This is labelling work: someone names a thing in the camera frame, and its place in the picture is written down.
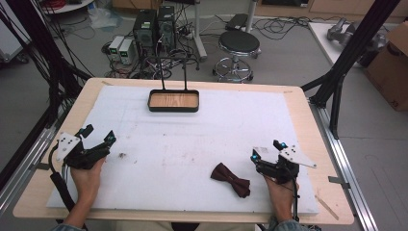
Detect person's right hand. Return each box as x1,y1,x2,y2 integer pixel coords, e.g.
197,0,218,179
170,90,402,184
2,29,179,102
264,175,301,216

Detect black round stool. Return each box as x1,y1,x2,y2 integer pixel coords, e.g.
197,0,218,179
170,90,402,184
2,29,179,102
212,30,263,84

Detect black metal frame post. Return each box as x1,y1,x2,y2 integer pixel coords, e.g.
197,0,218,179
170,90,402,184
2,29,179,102
300,0,402,141
5,0,92,129

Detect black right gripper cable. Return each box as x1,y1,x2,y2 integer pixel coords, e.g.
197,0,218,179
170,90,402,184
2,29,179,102
291,178,301,223

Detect thin wooden stick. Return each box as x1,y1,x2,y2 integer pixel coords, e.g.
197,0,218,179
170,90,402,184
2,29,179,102
315,194,340,221

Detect white power supply unit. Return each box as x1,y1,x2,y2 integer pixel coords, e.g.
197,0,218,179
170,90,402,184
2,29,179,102
108,35,125,63
117,38,135,66

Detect dark red bow tie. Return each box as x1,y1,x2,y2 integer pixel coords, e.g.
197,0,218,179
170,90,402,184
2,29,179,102
210,162,251,199

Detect black tray with wooden base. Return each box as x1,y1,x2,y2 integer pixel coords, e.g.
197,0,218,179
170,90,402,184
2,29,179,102
146,55,201,114

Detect aluminium rail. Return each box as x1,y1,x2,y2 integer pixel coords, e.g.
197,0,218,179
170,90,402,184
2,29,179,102
0,104,64,213
308,97,380,231

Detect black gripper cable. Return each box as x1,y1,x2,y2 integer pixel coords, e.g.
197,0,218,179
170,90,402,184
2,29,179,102
291,178,301,223
47,142,77,213

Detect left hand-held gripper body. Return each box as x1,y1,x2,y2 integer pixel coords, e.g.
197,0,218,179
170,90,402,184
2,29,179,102
55,132,112,170

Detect person's left hand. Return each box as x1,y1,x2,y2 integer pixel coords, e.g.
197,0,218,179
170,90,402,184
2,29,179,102
69,156,107,207

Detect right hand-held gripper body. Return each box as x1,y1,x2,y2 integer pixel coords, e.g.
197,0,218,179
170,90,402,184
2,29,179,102
255,144,319,185

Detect flat black box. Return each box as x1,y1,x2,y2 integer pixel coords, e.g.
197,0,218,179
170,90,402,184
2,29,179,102
225,13,250,32

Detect cardboard box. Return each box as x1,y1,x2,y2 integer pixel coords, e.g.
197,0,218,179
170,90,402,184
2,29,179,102
364,20,408,113

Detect grey table leg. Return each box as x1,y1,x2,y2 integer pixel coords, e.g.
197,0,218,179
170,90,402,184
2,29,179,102
191,0,209,63

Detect white foam mat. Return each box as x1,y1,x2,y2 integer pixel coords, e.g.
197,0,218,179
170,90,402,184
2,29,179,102
45,84,320,217

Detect clear plastic bag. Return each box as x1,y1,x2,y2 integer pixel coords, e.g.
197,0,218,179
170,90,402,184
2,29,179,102
88,5,124,31

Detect tangle of floor cables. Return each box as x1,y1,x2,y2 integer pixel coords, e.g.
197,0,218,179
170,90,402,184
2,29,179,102
215,13,345,42

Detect black computer tower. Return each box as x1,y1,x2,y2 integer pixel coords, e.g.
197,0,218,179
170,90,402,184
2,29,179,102
157,5,177,52
132,9,159,57

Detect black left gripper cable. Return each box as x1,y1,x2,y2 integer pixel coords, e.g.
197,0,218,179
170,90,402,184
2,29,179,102
47,142,77,213

